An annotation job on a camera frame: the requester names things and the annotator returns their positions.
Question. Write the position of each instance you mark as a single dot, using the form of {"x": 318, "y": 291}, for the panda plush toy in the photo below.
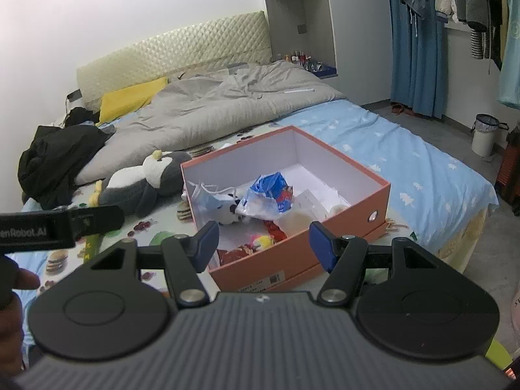
{"x": 227, "y": 211}

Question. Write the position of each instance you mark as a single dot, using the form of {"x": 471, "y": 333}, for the cream quilted headboard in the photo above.
{"x": 174, "y": 48}

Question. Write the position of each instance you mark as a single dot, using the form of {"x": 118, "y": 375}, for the grey wardrobe cabinet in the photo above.
{"x": 357, "y": 28}

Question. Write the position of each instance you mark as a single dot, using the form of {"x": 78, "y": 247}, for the striped hanging shirt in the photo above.
{"x": 480, "y": 44}

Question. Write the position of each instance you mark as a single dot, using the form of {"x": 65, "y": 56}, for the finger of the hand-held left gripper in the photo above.
{"x": 101, "y": 218}

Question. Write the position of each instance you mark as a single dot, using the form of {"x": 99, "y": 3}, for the white embossed tissue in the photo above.
{"x": 321, "y": 201}

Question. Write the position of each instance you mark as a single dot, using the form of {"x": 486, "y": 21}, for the red snack packet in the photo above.
{"x": 278, "y": 231}
{"x": 233, "y": 256}

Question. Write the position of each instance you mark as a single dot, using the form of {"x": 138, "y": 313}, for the white trash bin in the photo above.
{"x": 487, "y": 138}

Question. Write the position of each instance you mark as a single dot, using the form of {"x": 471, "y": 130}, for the yellow pillow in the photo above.
{"x": 130, "y": 99}

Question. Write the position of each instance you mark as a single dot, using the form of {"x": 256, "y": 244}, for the grey duvet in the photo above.
{"x": 211, "y": 105}

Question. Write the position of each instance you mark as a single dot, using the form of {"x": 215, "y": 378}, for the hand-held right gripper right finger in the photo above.
{"x": 321, "y": 248}

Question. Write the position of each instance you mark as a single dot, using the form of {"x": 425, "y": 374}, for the small pink yellow toy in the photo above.
{"x": 263, "y": 243}

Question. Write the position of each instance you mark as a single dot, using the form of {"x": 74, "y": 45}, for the brown slipper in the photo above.
{"x": 398, "y": 109}

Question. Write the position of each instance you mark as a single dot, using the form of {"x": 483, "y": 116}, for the person's left hand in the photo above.
{"x": 12, "y": 333}

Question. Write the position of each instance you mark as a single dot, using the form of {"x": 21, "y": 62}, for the blue storage tray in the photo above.
{"x": 326, "y": 73}

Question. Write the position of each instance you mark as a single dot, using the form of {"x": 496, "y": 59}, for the orange cardboard box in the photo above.
{"x": 292, "y": 260}

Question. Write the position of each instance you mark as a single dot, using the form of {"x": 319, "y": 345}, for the dark wall switch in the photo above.
{"x": 302, "y": 29}

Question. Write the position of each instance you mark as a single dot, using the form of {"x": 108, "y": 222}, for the black wall charger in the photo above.
{"x": 75, "y": 95}

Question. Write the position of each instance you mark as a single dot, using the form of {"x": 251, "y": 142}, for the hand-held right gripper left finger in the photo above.
{"x": 205, "y": 248}

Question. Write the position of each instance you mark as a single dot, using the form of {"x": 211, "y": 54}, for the grey hanging coat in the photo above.
{"x": 471, "y": 0}

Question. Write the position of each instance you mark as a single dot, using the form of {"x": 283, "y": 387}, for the light blue hanging garment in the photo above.
{"x": 511, "y": 69}

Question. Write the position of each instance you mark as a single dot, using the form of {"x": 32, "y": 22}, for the black clothes pile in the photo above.
{"x": 57, "y": 154}

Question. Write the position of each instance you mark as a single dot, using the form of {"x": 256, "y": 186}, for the grey white penguin plush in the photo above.
{"x": 134, "y": 187}

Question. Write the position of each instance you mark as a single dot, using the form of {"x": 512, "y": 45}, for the blue white plastic bag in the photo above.
{"x": 268, "y": 191}

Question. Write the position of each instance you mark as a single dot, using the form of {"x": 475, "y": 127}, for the brown wooden crate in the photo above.
{"x": 510, "y": 174}

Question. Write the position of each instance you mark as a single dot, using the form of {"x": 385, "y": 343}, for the blue curtain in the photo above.
{"x": 422, "y": 69}

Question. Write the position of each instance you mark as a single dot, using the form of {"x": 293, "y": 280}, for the beige soft puff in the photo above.
{"x": 338, "y": 211}

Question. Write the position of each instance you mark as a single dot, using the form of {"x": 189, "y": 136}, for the blue face mask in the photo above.
{"x": 211, "y": 201}

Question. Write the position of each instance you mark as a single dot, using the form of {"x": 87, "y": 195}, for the white printed paper bag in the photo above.
{"x": 516, "y": 300}

